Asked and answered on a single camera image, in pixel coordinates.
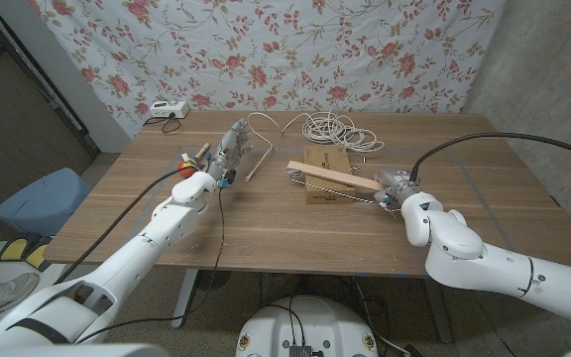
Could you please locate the white floor cable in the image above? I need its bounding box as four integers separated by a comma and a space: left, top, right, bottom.
354, 280, 411, 357

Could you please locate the blue padded stool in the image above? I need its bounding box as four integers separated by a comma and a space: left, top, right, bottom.
0, 167, 92, 238

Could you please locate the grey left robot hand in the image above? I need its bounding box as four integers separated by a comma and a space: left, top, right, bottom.
209, 118, 256, 174

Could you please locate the white robot torso base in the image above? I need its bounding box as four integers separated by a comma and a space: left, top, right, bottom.
235, 296, 380, 357

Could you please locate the floral backdrop cloth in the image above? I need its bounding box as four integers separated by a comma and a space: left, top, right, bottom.
27, 0, 508, 140

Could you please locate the grey table leg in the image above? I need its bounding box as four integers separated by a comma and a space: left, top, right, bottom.
422, 277, 455, 344

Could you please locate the white Ethernet cable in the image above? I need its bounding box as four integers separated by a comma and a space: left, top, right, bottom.
244, 109, 386, 183

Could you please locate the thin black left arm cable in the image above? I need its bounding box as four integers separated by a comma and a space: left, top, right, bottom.
74, 187, 227, 345

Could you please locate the brown cardboard package box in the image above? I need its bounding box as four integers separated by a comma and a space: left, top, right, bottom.
303, 144, 359, 205

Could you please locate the white table leg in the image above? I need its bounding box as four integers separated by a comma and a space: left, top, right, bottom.
171, 269, 200, 330

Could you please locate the yellow black foot pedal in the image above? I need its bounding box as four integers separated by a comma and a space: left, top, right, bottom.
0, 236, 54, 273

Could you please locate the wooden clip hanger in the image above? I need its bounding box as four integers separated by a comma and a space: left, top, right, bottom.
285, 160, 400, 219

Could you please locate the black round floor fan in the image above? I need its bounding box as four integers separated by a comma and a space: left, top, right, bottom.
195, 270, 232, 292

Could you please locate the white power strip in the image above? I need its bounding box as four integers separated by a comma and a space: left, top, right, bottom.
149, 100, 191, 120

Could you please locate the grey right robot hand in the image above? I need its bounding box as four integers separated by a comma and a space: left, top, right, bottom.
372, 167, 419, 205

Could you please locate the black power strip cord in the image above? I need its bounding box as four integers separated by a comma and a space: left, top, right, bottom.
142, 116, 182, 135

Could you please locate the colourful wooden maraca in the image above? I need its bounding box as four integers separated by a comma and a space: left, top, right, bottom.
175, 142, 211, 179

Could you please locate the grey sneaker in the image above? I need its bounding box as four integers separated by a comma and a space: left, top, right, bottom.
0, 267, 41, 326

